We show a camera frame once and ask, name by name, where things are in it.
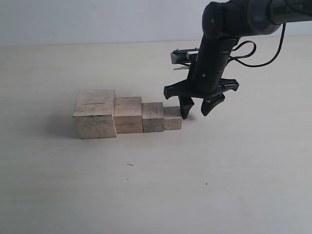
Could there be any smallest wooden cube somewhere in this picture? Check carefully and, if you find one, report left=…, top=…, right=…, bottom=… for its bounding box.
left=164, top=106, right=182, bottom=131

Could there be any third largest wooden cube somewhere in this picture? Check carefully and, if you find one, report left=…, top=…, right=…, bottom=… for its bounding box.
left=142, top=102, right=164, bottom=133

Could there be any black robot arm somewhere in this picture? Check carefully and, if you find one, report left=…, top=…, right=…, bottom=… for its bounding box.
left=164, top=0, right=312, bottom=119

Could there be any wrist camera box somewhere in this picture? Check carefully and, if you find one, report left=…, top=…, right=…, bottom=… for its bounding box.
left=170, top=48, right=199, bottom=64

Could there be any second largest wooden cube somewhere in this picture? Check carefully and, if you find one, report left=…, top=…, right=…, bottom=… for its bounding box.
left=114, top=97, right=143, bottom=134

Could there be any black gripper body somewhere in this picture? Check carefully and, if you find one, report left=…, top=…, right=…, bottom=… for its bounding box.
left=164, top=38, right=239, bottom=99

